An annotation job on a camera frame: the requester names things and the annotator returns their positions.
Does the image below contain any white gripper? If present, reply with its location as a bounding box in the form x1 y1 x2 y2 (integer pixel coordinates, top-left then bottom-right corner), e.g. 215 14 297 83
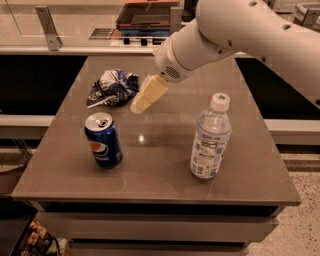
130 37 191 114

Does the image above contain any blue chip bag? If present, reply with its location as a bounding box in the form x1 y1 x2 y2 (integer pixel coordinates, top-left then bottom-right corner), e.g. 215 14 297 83
86 69 139 108

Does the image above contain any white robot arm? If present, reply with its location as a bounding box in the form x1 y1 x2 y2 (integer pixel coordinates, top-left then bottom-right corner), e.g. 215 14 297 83
142 0 320 106

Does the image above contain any snack bag in lower bin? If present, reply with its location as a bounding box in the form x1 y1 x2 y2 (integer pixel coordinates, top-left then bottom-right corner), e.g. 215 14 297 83
14 220 61 256

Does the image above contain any blue Pepsi soda can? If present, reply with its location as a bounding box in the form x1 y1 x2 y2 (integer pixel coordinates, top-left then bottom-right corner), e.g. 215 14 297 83
84 112 122 168

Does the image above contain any clear plastic water bottle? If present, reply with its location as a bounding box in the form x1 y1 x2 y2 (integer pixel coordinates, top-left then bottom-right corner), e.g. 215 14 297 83
190 93 232 179

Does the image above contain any open orange tray box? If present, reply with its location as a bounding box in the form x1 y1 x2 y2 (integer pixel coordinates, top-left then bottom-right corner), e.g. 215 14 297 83
116 0 179 28

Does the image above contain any middle metal glass bracket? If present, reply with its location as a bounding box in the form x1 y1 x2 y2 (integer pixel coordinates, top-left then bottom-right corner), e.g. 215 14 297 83
169 6 183 34

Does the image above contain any metal glass bracket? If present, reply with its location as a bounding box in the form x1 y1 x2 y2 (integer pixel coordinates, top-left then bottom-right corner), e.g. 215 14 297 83
294 3 320 27
169 6 183 34
35 6 63 51

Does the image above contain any left metal glass bracket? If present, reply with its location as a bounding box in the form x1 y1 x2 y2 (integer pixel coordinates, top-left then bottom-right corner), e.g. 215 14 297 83
35 6 63 51

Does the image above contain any right metal glass bracket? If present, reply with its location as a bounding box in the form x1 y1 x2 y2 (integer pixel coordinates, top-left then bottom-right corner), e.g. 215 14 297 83
294 3 320 27

